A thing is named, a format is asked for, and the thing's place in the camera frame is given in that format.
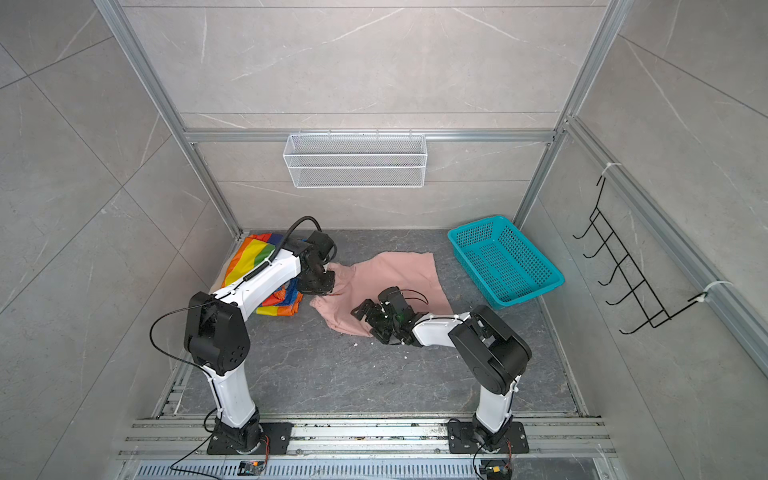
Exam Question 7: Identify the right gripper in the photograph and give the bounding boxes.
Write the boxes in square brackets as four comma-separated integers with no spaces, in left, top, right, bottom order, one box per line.
[350,300,401,344]

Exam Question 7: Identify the rainbow striped shorts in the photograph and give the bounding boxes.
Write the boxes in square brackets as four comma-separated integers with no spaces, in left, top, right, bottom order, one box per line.
[219,233,303,317]

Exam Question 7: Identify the pink shorts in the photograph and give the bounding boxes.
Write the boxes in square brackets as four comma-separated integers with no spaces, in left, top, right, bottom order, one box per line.
[310,252,453,337]

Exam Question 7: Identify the teal plastic basket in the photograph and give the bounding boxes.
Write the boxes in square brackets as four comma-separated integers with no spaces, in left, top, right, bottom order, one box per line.
[447,216,565,310]

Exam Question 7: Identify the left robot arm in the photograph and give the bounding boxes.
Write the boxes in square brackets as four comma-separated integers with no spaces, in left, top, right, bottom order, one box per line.
[184,231,336,454]

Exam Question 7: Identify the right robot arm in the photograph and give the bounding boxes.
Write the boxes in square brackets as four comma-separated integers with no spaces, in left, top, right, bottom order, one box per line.
[351,297,532,452]

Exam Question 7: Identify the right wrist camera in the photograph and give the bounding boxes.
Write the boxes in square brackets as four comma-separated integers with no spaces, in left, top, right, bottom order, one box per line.
[378,286,414,315]

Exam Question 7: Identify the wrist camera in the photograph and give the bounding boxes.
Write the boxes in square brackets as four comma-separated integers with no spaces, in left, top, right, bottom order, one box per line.
[378,286,414,315]
[306,231,338,264]

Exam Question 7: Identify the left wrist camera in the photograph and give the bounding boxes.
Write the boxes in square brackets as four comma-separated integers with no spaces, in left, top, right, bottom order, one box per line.
[306,231,338,264]

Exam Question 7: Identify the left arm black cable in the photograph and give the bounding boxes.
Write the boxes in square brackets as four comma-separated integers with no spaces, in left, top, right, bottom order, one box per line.
[148,215,323,373]

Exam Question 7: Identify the white wire wall basket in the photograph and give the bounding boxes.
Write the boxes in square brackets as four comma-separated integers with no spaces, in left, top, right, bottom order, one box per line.
[283,133,428,189]

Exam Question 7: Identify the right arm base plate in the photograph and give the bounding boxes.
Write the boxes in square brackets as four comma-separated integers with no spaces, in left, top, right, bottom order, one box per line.
[445,419,530,455]

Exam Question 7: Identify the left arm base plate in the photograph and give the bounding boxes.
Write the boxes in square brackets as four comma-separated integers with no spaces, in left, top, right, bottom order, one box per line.
[206,422,294,455]

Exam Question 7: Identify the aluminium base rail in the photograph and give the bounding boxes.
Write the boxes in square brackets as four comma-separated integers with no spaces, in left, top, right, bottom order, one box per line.
[112,413,626,479]

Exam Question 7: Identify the black wire hook rack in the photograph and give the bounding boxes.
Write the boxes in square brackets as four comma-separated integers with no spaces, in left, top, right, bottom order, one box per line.
[572,176,709,336]

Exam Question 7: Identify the aluminium frame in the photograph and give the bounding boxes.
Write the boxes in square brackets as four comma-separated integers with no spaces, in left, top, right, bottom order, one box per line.
[92,0,768,421]

